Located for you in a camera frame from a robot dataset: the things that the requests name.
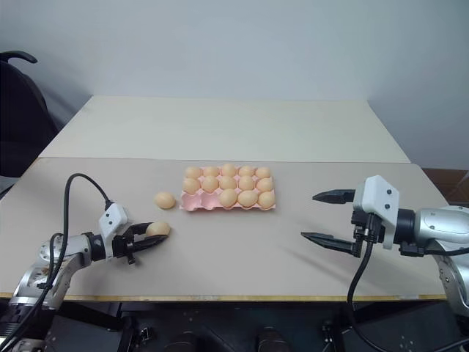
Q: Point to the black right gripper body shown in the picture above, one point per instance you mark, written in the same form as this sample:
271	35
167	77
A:
368	229

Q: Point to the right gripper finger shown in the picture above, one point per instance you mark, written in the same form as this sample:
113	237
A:
335	196
329	242

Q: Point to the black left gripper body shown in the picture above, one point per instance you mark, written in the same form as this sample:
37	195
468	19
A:
122	246

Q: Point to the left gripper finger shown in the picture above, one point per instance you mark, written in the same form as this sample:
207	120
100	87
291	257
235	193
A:
150	242
140	229

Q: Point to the tan egg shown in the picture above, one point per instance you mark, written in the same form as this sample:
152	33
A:
246	182
228	198
192	171
262	172
164	200
266	199
264	184
246	171
228	169
191	185
158	228
228	182
248	198
210	183
211	171

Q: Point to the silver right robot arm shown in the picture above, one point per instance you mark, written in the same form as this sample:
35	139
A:
439	223

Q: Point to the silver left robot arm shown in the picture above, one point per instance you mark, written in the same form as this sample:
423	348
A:
75	245

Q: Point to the pink egg carton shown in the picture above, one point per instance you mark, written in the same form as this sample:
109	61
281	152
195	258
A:
199	202

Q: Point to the dark rounded shape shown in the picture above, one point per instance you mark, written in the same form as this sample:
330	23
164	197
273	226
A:
269	339

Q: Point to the black office chair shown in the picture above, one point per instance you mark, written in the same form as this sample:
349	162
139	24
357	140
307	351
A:
22	106

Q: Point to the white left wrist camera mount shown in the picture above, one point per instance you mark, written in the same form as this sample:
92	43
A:
113	216

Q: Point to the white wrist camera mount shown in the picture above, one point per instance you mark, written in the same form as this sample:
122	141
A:
113	216
377	192

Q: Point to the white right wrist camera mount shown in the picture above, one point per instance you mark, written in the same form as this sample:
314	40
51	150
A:
377	192

